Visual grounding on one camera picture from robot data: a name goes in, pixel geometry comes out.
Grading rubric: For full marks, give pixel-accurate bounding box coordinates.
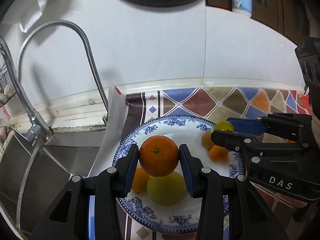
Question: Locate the small orange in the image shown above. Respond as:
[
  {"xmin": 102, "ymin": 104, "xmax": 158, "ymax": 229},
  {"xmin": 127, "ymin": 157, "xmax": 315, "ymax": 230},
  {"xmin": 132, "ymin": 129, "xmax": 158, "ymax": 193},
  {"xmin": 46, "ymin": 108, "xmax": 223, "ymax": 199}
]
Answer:
[
  {"xmin": 131, "ymin": 167, "xmax": 150, "ymax": 193},
  {"xmin": 209, "ymin": 145, "xmax": 228, "ymax": 163}
]

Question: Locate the large orange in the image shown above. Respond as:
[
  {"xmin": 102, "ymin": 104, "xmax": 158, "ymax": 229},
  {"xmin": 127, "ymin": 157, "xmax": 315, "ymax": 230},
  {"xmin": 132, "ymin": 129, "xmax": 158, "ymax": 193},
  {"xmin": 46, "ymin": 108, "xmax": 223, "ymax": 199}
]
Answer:
[{"xmin": 139, "ymin": 135, "xmax": 179, "ymax": 177}]

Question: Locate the yellow-green apple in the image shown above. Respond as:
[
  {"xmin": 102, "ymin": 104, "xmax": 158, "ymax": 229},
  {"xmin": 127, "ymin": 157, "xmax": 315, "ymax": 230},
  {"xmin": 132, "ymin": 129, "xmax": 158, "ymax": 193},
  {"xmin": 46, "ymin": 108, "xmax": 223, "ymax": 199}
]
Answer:
[{"xmin": 146, "ymin": 171, "xmax": 187, "ymax": 206}]

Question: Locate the small green plum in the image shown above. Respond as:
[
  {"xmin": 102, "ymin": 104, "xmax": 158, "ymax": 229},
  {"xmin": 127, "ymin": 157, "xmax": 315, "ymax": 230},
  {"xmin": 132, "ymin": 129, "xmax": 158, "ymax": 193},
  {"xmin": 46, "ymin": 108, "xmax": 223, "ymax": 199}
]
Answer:
[{"xmin": 213, "ymin": 120, "xmax": 235, "ymax": 132}]

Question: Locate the small tan fruit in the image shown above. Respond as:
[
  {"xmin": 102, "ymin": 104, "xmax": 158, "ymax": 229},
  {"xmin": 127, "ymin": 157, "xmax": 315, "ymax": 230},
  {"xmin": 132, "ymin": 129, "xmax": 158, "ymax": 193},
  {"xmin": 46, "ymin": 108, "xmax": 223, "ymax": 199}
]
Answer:
[{"xmin": 201, "ymin": 132, "xmax": 214, "ymax": 150}]

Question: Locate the curved steel faucet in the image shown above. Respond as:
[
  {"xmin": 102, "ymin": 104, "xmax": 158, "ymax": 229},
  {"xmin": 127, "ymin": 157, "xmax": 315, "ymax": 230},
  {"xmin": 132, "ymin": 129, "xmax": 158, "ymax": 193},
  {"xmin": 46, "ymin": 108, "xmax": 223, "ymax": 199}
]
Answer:
[{"xmin": 17, "ymin": 19, "xmax": 111, "ymax": 126}]

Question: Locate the colourful diamond pattern mat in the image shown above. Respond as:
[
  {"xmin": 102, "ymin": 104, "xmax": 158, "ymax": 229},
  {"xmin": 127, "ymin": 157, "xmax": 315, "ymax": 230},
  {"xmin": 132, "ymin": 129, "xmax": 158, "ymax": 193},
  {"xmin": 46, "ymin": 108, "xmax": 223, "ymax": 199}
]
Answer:
[{"xmin": 118, "ymin": 87, "xmax": 311, "ymax": 239}]

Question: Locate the blue white porcelain plate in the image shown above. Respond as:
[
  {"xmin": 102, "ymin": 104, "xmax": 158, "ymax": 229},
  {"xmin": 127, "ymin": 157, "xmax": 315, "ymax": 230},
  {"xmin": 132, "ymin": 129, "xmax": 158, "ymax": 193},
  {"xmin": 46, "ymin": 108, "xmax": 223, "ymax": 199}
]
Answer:
[{"xmin": 112, "ymin": 114, "xmax": 247, "ymax": 235}]

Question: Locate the pull-down steel faucet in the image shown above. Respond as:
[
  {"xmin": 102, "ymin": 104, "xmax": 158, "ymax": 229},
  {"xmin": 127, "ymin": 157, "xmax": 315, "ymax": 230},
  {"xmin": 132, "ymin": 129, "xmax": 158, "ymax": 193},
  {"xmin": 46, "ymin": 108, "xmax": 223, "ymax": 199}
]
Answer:
[{"xmin": 1, "ymin": 36, "xmax": 53, "ymax": 146}]

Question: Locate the steel sink basin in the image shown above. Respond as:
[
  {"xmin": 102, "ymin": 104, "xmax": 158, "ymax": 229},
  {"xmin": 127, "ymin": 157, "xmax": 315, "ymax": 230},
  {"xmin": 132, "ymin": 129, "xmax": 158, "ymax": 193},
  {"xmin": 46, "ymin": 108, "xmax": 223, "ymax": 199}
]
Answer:
[{"xmin": 1, "ymin": 131, "xmax": 105, "ymax": 238}]

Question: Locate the dark wooden window frame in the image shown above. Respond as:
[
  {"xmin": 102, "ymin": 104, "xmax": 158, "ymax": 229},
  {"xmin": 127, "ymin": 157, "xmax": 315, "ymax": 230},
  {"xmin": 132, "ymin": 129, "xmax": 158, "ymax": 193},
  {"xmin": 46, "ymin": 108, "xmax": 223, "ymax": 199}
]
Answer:
[{"xmin": 204, "ymin": 0, "xmax": 316, "ymax": 47}]

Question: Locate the wire sink caddy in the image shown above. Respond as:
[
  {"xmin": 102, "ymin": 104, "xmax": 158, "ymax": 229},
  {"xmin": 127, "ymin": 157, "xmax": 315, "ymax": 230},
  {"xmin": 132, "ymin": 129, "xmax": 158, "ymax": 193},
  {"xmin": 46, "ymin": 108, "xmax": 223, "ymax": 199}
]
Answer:
[{"xmin": 0, "ymin": 63, "xmax": 16, "ymax": 107}]

